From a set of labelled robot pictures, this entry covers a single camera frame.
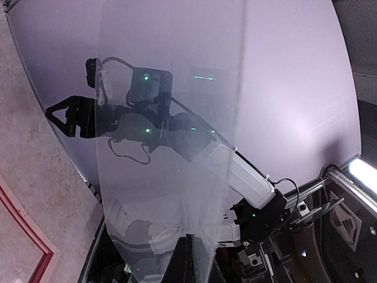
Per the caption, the clear acrylic sheet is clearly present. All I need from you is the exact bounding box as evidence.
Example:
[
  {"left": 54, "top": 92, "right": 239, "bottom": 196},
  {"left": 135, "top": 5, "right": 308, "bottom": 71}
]
[{"left": 96, "top": 1, "right": 246, "bottom": 282}]

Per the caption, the right aluminium corner post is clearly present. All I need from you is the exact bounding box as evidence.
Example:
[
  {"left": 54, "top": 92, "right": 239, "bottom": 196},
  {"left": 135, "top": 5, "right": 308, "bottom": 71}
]
[{"left": 322, "top": 164, "right": 376, "bottom": 217}]

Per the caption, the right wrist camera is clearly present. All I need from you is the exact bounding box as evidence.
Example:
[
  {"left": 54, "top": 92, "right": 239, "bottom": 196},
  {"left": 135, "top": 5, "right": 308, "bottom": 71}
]
[{"left": 85, "top": 57, "right": 108, "bottom": 106}]

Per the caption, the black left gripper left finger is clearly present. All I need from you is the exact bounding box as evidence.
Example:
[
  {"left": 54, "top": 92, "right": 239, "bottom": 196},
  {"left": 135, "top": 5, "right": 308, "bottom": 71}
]
[{"left": 166, "top": 234, "right": 190, "bottom": 282}]

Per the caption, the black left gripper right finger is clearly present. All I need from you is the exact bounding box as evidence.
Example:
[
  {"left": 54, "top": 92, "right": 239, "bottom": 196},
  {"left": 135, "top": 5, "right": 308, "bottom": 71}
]
[{"left": 190, "top": 235, "right": 224, "bottom": 283}]

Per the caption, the wooden picture frame red edge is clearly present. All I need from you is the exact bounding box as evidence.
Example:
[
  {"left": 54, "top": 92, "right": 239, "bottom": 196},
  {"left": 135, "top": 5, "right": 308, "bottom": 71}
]
[{"left": 1, "top": 176, "right": 61, "bottom": 282}]

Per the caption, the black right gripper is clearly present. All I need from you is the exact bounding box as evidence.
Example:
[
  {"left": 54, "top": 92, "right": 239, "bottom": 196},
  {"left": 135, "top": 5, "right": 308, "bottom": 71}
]
[{"left": 45, "top": 96, "right": 118, "bottom": 139}]

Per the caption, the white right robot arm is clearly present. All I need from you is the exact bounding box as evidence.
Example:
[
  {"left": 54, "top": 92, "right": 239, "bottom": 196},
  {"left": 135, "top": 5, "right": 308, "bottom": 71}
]
[{"left": 45, "top": 67, "right": 290, "bottom": 242}]

